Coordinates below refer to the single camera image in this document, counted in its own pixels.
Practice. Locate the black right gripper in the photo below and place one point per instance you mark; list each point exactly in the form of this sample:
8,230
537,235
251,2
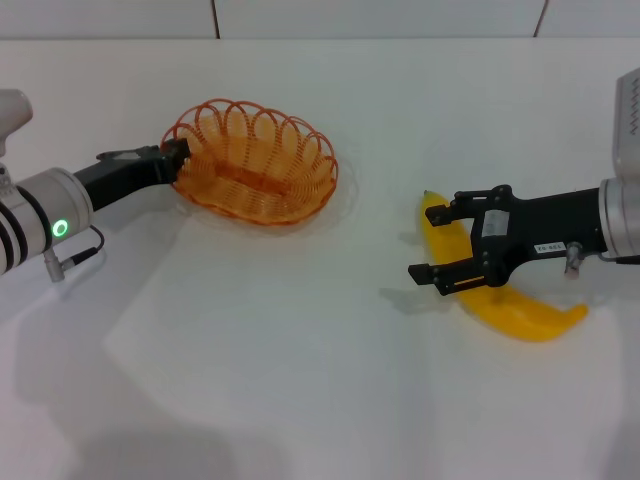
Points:
550,225

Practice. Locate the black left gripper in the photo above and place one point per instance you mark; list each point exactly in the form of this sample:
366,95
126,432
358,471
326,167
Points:
120,175

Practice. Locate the orange woven plastic basket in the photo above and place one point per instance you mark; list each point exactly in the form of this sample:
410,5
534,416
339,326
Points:
260,170

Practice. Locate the yellow plastic banana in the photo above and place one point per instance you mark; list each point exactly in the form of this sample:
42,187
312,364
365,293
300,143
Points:
525,320

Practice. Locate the silver vented left wrist box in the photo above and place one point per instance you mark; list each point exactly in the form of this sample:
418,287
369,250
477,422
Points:
14,117

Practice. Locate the silver vented wrist box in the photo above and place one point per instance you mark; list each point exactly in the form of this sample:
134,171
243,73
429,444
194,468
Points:
629,125
14,117

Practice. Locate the silver vented right wrist box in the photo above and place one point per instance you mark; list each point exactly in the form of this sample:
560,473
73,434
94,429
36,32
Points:
629,125

